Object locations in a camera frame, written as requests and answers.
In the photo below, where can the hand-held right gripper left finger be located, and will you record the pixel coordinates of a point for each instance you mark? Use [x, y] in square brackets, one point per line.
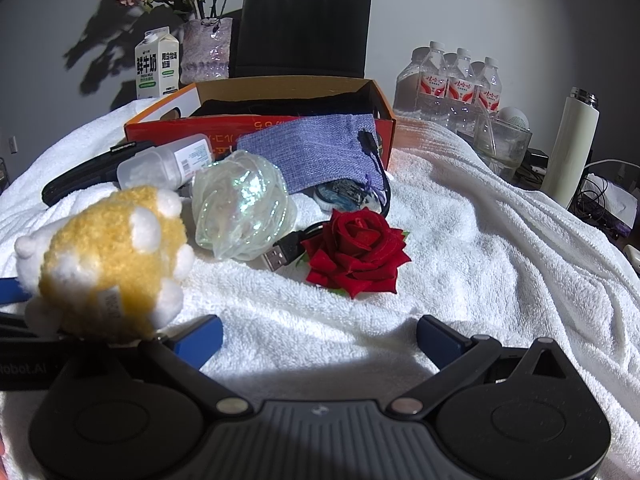
[200, 342]

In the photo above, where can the dark zip case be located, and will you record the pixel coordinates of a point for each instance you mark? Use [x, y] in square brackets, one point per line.
[80, 182]

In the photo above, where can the clear glass cup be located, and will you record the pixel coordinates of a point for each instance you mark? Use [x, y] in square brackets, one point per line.
[505, 152]

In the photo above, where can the white round speaker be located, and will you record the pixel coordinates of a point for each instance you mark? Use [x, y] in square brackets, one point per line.
[515, 117]

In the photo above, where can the white thermos bottle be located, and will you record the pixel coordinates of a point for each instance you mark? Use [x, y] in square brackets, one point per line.
[570, 145]

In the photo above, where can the red fabric rose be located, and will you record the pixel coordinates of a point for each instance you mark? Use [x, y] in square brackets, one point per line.
[355, 252]

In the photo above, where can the black paper bag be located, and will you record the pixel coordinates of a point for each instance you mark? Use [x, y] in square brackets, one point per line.
[305, 25]

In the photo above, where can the black power adapter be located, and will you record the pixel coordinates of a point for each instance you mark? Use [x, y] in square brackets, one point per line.
[536, 159]

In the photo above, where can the small dark blue gadget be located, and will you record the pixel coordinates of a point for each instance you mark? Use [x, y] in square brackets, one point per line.
[345, 195]

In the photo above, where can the purple fabric pouch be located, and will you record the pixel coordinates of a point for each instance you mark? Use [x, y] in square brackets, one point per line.
[310, 152]

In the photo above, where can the white terry towel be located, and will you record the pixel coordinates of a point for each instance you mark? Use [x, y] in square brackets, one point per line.
[450, 270]

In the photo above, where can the yellow white plush toy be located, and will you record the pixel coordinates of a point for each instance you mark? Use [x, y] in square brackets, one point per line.
[105, 265]

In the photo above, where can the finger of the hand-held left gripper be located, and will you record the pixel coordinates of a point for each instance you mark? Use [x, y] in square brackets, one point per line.
[20, 330]
[9, 291]

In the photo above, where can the translucent plastic bottle cap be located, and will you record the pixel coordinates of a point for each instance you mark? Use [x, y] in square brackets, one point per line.
[160, 162]

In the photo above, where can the pack of water bottles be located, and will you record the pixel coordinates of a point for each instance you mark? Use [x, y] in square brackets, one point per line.
[445, 85]

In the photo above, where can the white wall socket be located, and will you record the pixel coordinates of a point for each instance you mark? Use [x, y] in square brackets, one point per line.
[13, 145]

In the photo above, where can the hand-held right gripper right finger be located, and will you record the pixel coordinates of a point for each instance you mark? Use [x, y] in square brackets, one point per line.
[440, 342]

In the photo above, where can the iridescent clear ball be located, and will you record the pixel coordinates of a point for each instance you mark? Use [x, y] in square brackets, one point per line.
[240, 210]

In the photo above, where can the orange cardboard box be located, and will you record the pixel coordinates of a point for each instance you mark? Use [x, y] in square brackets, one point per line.
[165, 132]

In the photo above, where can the purple glass vase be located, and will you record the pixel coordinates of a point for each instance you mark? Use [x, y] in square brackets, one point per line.
[205, 52]

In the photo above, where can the white milk carton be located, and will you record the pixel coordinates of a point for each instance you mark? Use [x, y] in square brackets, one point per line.
[156, 67]

